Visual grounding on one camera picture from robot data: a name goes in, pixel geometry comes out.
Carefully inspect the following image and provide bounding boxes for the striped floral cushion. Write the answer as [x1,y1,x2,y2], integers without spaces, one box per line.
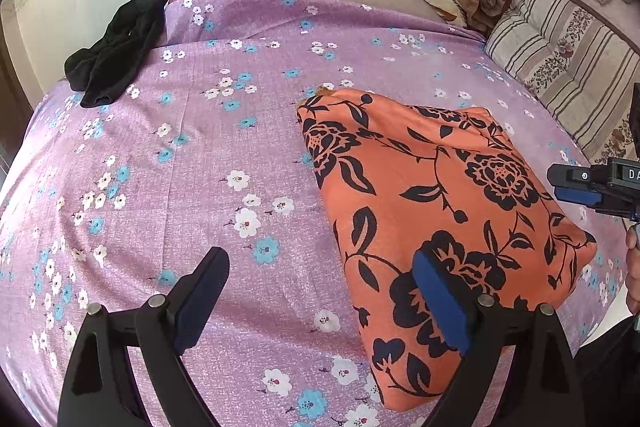
[485,0,640,162]

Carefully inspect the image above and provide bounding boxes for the black garment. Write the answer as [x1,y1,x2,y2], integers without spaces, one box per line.
[64,0,172,109]

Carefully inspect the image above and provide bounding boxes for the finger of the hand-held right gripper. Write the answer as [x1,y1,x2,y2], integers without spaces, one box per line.
[555,187,607,208]
[546,163,608,188]

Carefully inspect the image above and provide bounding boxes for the wooden bed rail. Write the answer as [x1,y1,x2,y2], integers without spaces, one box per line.
[520,0,640,42]

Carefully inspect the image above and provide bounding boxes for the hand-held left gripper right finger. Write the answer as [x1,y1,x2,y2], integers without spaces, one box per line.
[412,249,586,427]

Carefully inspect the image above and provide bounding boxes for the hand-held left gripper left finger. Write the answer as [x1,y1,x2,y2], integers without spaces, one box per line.
[56,247,231,427]

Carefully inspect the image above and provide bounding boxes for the person's right hand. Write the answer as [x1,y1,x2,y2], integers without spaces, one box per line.
[624,222,640,314]

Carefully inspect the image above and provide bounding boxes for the orange black floral blouse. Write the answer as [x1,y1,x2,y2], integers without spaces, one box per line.
[297,84,598,413]

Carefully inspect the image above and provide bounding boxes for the purple floral bedsheet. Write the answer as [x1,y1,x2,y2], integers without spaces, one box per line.
[0,0,631,427]

